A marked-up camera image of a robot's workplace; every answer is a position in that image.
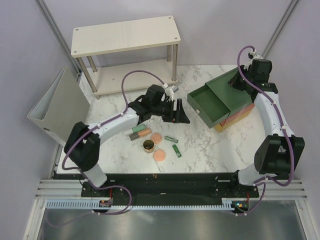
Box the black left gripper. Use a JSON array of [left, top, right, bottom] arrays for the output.
[[152, 99, 190, 125]]

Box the green drawer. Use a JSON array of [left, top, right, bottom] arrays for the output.
[[187, 84, 230, 129]]

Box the mint green tube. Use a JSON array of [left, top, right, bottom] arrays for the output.
[[124, 124, 146, 136]]

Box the orange brown tube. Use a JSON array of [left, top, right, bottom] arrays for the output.
[[129, 128, 152, 141]]

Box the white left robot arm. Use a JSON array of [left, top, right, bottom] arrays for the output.
[[64, 84, 190, 197]]

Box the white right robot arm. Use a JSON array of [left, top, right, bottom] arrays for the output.
[[228, 55, 305, 197]]

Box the green drawer box housing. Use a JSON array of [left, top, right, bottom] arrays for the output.
[[205, 68, 252, 118]]

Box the coral drawer box housing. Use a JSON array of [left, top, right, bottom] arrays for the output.
[[224, 103, 255, 124]]

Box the yellow drawer box housing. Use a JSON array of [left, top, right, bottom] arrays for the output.
[[214, 110, 251, 133]]

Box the gold black round jar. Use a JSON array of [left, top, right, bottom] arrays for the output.
[[142, 139, 155, 153]]

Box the white wooden two-tier shelf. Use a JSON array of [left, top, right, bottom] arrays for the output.
[[71, 15, 181, 99]]

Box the grey file holder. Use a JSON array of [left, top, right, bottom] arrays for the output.
[[27, 66, 90, 146]]

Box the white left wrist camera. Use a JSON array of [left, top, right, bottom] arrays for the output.
[[162, 83, 179, 101]]

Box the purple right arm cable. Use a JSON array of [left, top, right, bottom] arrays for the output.
[[234, 45, 297, 217]]

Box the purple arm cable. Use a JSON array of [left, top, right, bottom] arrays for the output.
[[234, 45, 297, 217], [47, 70, 169, 227]]

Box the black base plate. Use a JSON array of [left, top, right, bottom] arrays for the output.
[[81, 172, 259, 207]]

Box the right blue cable duct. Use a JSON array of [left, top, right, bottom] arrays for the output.
[[222, 197, 258, 213]]

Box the blue cable duct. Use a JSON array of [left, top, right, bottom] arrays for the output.
[[222, 197, 258, 213], [46, 199, 113, 210]]

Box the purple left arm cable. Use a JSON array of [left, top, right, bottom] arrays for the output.
[[47, 70, 169, 227]]

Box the left blue cable duct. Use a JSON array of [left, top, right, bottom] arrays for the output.
[[46, 199, 113, 210]]

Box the aluminium frame rail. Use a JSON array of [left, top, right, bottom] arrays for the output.
[[37, 179, 307, 200]]

